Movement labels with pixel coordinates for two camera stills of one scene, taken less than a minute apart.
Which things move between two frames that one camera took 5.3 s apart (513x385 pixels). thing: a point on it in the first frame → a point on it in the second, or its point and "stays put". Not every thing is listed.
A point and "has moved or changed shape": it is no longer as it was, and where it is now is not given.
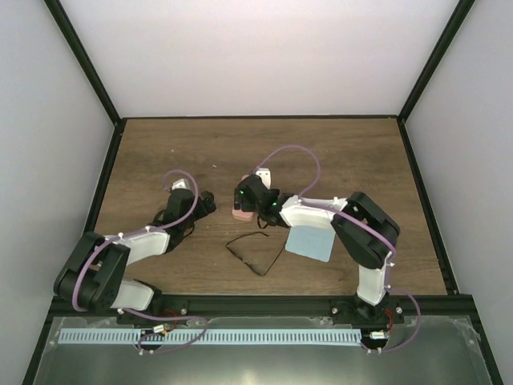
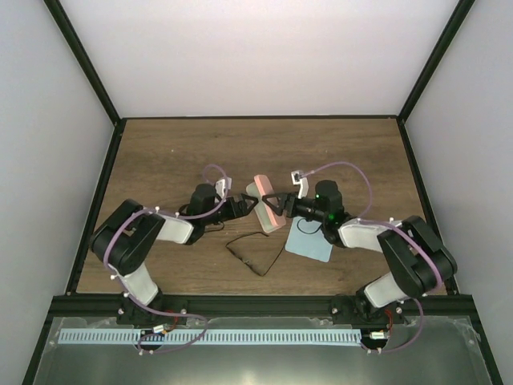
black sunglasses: x=259 y=250 stays put
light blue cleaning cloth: x=311 y=241 stays put
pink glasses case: x=243 y=216 has moved or changed shape
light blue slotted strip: x=209 y=336 stays put
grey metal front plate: x=424 y=350 stays put
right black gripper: x=238 y=201 → x=284 y=203
